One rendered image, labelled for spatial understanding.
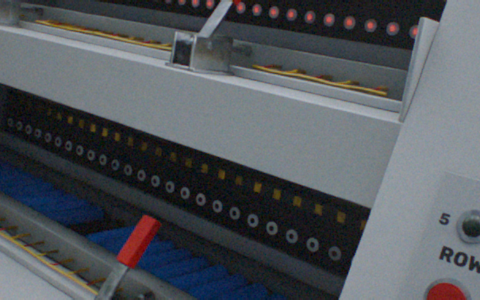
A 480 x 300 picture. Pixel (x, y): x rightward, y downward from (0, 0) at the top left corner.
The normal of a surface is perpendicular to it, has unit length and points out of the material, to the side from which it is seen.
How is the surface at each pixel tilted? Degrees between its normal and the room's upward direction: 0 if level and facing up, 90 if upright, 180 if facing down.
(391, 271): 90
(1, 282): 19
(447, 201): 90
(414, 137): 90
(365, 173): 109
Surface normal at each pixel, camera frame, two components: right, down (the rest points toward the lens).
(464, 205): -0.53, -0.28
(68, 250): -0.62, 0.04
